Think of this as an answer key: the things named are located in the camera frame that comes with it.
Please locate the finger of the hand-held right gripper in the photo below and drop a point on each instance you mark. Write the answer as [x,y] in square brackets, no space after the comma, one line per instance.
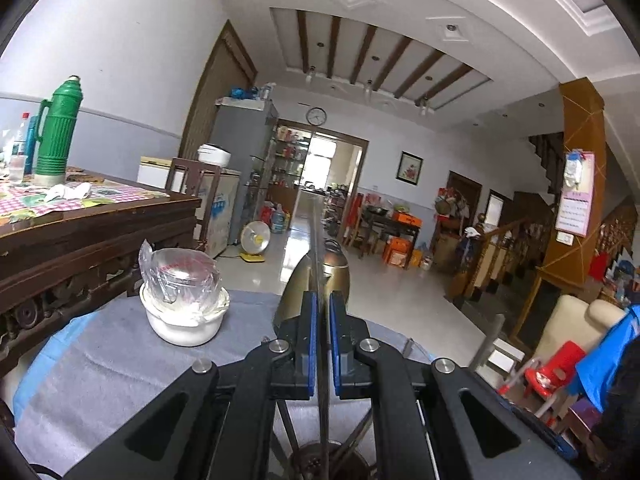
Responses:
[540,430]

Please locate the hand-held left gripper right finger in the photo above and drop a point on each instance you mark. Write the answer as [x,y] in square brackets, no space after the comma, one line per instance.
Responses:
[336,345]

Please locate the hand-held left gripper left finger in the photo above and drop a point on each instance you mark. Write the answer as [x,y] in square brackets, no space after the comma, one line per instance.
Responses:
[311,340]

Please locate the grey perforated metal utensil holder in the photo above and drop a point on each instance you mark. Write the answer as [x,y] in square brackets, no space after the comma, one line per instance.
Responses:
[345,467]

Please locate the red plastic chair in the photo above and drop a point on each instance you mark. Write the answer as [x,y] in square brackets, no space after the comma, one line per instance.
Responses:
[555,365]

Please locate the bronze electric kettle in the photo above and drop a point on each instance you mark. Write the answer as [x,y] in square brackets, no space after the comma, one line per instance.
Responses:
[335,270]

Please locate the white step stool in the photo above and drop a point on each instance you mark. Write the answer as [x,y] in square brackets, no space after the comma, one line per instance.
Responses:
[505,355]

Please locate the blue cloth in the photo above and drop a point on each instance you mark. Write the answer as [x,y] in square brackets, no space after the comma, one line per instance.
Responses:
[610,360]

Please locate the orange cardboard box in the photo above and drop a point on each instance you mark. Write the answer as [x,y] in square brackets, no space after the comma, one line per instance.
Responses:
[397,252]

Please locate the beige armchair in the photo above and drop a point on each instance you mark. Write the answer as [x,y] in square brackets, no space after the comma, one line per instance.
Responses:
[565,320]

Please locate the round white fan heater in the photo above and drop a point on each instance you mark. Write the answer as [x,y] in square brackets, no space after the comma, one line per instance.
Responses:
[255,240]

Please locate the blue water jug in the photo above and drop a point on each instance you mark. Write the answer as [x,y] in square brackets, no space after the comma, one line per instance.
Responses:
[280,219]

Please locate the dark wooden side table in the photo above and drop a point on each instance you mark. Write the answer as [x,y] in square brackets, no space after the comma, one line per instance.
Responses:
[385,220]

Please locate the clear plastic bag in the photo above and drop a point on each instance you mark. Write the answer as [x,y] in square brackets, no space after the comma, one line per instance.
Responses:
[180,275]

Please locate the white chest freezer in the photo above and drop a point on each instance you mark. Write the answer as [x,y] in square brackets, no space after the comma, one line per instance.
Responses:
[220,215]

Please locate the wooden stair railing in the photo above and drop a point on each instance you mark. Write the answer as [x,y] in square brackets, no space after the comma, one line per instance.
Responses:
[495,255]

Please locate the glass display shelf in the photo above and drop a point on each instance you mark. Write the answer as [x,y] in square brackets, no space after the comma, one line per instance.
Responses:
[287,160]

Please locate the framed flower picture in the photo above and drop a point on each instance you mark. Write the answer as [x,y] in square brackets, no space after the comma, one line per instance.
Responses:
[410,167]

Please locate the white rice cooker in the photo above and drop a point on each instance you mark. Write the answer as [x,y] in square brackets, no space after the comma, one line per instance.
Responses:
[215,155]

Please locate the grey tablecloth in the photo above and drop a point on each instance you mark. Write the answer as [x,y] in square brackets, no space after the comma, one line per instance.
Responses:
[100,370]

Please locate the wooden chair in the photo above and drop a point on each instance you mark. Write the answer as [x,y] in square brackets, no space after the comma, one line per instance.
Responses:
[175,175]

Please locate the grey refrigerator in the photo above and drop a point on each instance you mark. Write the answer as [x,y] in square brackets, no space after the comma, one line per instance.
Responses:
[235,135]

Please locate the carved dark wooden sideboard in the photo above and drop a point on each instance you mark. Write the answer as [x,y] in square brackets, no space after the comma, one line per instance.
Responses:
[75,255]

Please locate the blue table cover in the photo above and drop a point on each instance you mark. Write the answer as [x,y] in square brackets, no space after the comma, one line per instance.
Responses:
[45,355]

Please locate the brown wooden door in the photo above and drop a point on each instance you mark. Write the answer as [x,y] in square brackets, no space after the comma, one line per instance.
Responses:
[220,75]

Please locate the white crumpled tissue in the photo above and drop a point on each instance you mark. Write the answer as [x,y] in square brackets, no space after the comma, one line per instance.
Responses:
[70,191]

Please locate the checked cloth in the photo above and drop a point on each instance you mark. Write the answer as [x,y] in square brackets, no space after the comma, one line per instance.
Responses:
[30,200]

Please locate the green thermos jug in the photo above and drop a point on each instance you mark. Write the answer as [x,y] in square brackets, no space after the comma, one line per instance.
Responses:
[57,130]

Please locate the blue flask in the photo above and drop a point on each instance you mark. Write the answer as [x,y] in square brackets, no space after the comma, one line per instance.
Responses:
[32,140]

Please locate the clear bottle with red cap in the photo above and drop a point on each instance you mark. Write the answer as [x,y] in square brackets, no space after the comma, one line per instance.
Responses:
[20,150]

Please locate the round wall clock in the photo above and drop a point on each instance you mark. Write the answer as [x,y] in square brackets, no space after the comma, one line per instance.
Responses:
[316,116]

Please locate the pink wall calendar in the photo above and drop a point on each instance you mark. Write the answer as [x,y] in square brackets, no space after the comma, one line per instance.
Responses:
[575,200]

